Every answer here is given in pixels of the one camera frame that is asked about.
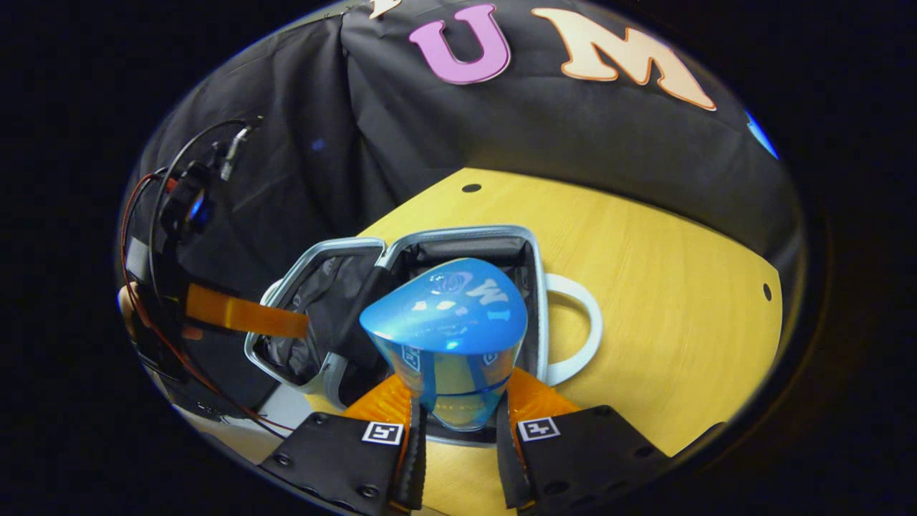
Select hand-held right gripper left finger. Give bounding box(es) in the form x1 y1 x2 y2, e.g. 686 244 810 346
259 373 429 515

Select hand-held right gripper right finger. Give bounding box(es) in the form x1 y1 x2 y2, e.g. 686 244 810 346
494 367 671 514

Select blue-capped green bottle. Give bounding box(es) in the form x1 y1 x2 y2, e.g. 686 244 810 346
358 258 530 433

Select white suitcase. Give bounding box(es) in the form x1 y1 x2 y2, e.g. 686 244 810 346
244 224 605 449

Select black cable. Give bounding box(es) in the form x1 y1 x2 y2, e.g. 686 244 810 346
149 118 253 295

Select red cable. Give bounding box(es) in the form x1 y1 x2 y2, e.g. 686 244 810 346
120 172 296 435

